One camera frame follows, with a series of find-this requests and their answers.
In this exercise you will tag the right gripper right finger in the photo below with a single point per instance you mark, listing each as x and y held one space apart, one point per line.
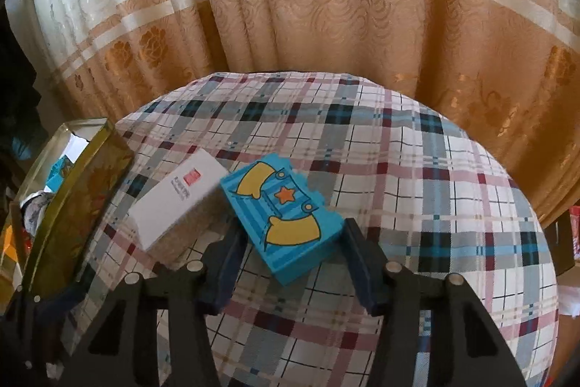
374 286

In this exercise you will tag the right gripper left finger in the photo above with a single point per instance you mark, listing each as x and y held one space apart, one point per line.
222 260

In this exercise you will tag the white rectangular carton box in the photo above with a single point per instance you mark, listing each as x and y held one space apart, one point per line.
175 212

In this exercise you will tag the long blue toy brick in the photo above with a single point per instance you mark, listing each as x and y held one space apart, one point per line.
289 225

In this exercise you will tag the blue bear toy brick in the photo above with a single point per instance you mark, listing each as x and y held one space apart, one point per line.
58 173

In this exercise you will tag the grey black rock toy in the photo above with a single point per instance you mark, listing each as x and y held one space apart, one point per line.
33 208

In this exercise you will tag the orange toy cube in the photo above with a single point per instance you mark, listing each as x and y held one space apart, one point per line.
9 256

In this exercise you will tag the plaid tablecloth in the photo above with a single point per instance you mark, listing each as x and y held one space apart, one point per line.
432 197

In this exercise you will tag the gold metal tin tray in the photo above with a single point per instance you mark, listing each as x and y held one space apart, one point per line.
101 158

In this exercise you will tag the cream and tan curtain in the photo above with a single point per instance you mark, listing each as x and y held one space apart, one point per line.
506 71

